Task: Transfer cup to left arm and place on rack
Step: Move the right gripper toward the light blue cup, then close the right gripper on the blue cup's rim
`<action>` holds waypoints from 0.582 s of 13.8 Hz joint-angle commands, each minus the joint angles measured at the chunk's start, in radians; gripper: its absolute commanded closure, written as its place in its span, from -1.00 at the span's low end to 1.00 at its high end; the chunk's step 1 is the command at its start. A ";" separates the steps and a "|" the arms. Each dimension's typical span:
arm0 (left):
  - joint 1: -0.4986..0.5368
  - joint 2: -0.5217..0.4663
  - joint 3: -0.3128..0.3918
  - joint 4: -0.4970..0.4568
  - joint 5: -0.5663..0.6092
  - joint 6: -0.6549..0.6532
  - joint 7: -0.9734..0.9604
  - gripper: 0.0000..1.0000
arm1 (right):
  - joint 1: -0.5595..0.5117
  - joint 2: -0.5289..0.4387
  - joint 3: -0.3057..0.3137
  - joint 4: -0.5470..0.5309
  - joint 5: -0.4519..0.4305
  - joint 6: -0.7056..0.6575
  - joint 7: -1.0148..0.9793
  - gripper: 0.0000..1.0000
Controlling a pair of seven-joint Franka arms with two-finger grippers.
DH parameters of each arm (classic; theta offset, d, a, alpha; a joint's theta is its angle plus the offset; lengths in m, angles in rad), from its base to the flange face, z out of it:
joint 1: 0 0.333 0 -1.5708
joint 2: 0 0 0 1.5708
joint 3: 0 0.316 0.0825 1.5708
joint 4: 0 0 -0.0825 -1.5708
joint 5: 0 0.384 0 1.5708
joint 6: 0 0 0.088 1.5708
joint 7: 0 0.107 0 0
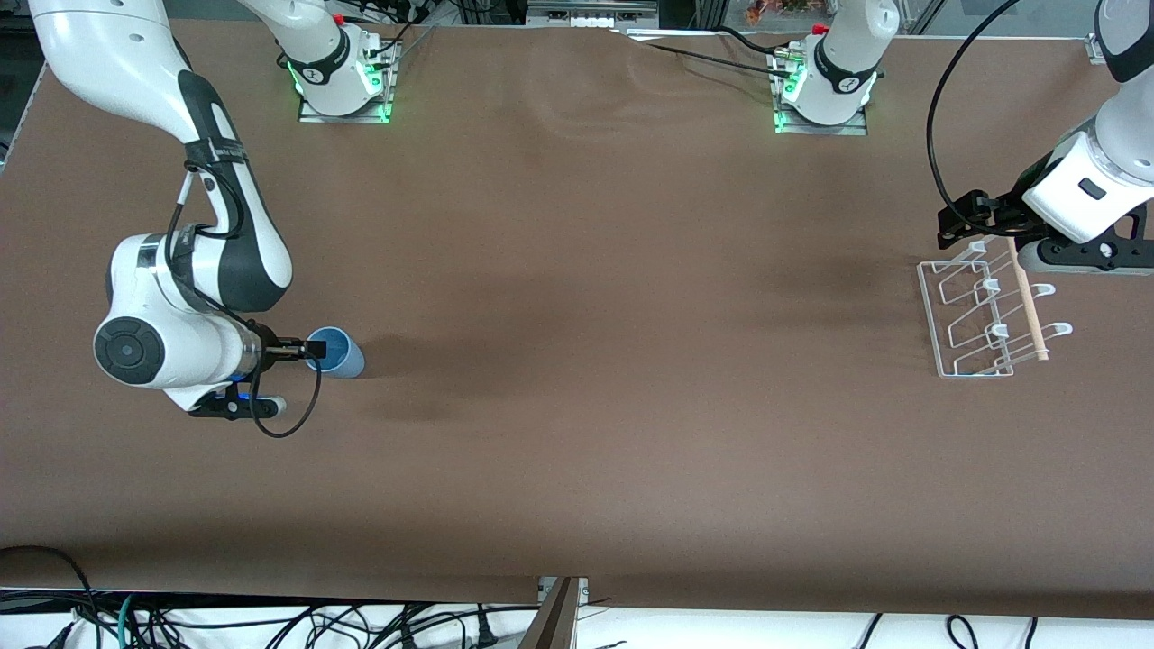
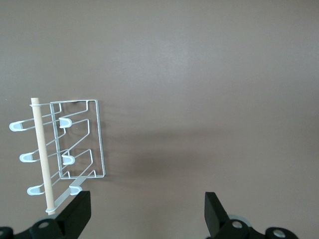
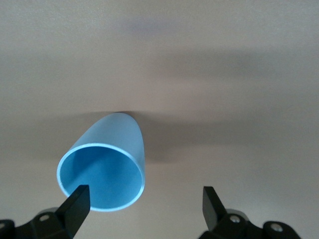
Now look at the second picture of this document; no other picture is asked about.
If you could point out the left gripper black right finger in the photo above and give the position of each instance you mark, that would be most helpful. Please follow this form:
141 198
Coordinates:
216 224

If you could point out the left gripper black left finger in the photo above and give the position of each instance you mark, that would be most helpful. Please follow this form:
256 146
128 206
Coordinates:
72 219

